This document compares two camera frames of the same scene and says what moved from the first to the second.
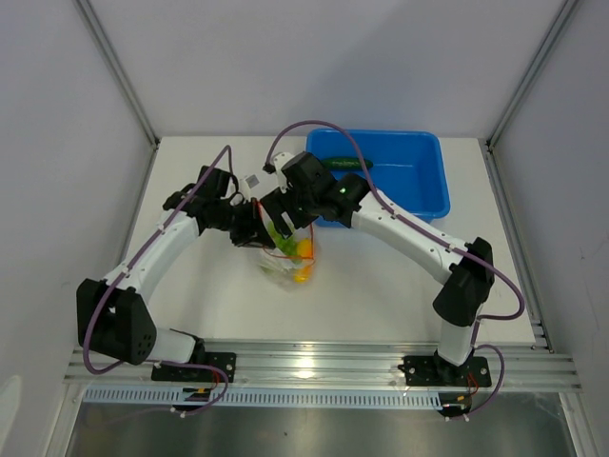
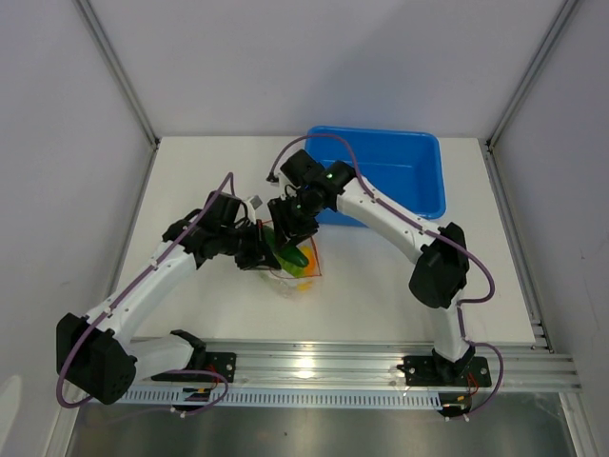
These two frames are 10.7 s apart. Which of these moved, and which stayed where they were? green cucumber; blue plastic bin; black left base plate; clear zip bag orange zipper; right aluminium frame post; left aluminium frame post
Moved: clear zip bag orange zipper; green cucumber
Stayed: black left base plate; blue plastic bin; right aluminium frame post; left aluminium frame post
